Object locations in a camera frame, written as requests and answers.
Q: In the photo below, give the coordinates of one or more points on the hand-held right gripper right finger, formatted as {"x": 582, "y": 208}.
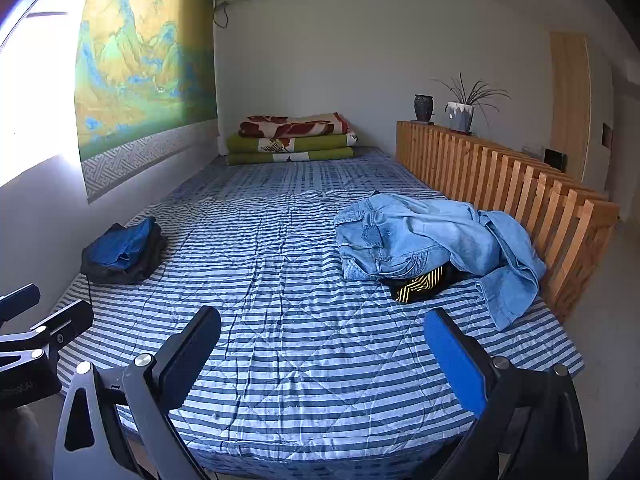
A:
{"x": 457, "y": 360}

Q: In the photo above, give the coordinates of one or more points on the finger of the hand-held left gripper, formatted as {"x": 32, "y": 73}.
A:
{"x": 20, "y": 301}
{"x": 67, "y": 322}

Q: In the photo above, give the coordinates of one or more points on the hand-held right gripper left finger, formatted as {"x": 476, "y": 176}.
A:
{"x": 187, "y": 355}

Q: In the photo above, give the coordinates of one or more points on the light blue denim shirt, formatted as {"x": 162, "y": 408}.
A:
{"x": 500, "y": 260}

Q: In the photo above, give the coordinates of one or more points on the folded black garment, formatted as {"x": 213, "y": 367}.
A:
{"x": 110, "y": 272}

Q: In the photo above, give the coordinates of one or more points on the black garment with yellow stripes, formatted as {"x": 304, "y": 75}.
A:
{"x": 420, "y": 285}

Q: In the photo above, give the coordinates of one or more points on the folded blue garment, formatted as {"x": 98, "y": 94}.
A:
{"x": 125, "y": 245}

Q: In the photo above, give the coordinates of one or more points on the blue white striped bed quilt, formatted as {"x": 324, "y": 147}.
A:
{"x": 275, "y": 285}

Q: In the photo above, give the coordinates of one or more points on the window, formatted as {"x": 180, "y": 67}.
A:
{"x": 40, "y": 85}

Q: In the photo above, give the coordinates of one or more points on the small black box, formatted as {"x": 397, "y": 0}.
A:
{"x": 554, "y": 158}

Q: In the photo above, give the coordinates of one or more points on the potted plant in white pot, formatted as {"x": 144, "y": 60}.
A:
{"x": 460, "y": 115}

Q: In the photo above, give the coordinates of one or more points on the dark ceramic vase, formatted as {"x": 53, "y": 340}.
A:
{"x": 424, "y": 107}

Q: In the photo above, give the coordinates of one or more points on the red floral folded blanket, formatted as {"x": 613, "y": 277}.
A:
{"x": 295, "y": 124}

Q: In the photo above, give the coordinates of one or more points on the wooden door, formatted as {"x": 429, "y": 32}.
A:
{"x": 570, "y": 110}

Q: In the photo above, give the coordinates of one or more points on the wooden slatted rail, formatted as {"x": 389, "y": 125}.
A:
{"x": 500, "y": 180}

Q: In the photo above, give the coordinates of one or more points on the landscape wall poster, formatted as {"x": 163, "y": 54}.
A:
{"x": 145, "y": 75}

